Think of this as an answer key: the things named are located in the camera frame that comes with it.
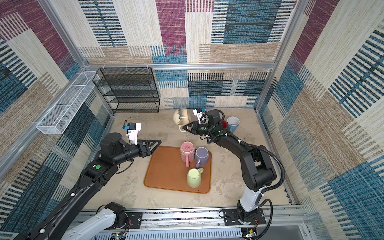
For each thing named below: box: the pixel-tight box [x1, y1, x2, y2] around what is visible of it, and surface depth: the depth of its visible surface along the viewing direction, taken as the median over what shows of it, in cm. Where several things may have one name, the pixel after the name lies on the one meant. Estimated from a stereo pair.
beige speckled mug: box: [173, 108, 191, 133], surface depth 83 cm
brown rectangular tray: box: [144, 146, 212, 194], surface depth 90 cm
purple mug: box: [195, 146, 209, 169], surface depth 89 cm
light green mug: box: [186, 167, 204, 188], surface depth 81 cm
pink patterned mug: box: [180, 141, 195, 168], surface depth 88 cm
